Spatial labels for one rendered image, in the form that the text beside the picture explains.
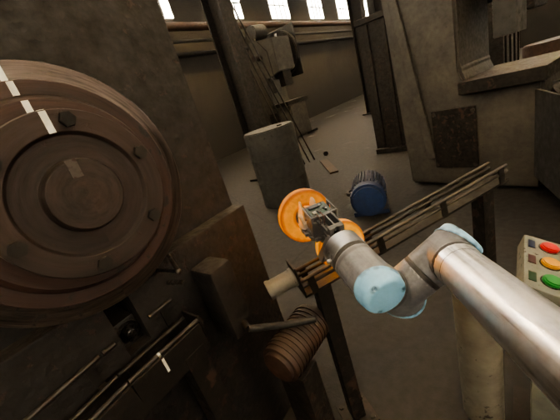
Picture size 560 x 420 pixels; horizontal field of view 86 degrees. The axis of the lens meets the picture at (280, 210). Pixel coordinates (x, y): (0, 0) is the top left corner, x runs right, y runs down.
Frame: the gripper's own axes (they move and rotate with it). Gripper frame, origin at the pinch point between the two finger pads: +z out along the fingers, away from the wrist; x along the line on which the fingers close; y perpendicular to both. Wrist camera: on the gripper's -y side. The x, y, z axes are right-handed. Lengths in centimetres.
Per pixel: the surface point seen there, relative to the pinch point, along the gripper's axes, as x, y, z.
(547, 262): -48, -15, -37
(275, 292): 15.7, -17.7, -8.4
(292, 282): 9.9, -17.1, -8.2
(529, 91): -200, -34, 73
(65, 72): 39, 46, 5
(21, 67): 44, 49, 2
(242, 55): -95, -14, 409
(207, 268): 30.7, -6.3, -0.9
